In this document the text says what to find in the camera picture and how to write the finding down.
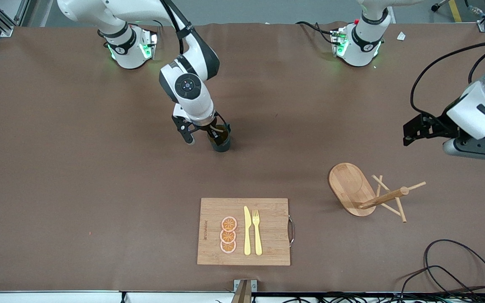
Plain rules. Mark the dark teal ribbed cup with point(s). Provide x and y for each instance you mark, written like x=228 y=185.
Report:
x=221 y=145

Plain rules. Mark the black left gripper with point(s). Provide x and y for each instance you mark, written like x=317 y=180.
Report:
x=439 y=127

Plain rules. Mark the bamboo cutting board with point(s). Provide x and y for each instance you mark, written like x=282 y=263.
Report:
x=272 y=235

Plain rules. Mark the small white paper scrap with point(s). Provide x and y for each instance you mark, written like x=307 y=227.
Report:
x=401 y=36

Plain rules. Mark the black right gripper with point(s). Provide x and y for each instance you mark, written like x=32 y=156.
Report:
x=218 y=135

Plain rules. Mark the wooden mug tree stand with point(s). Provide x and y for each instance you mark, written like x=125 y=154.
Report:
x=345 y=185

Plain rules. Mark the black caster wheel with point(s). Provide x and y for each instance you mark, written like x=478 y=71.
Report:
x=436 y=6

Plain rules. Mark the aluminium profile bracket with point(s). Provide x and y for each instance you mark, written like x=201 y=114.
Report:
x=245 y=290

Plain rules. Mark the yellow plastic knife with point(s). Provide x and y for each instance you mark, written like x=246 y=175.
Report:
x=247 y=235

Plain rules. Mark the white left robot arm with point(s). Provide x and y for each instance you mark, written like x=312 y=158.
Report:
x=478 y=109

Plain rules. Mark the orange slice toy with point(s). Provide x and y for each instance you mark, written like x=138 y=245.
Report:
x=229 y=224

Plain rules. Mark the table cover sheet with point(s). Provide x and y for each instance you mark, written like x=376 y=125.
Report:
x=99 y=176

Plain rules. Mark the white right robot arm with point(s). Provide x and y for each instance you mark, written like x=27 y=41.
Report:
x=192 y=101

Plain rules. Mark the aluminium frame profile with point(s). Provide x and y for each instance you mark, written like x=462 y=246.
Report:
x=6 y=29
x=481 y=27

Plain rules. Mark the yellow plastic fork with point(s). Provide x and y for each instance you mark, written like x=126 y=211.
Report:
x=258 y=240

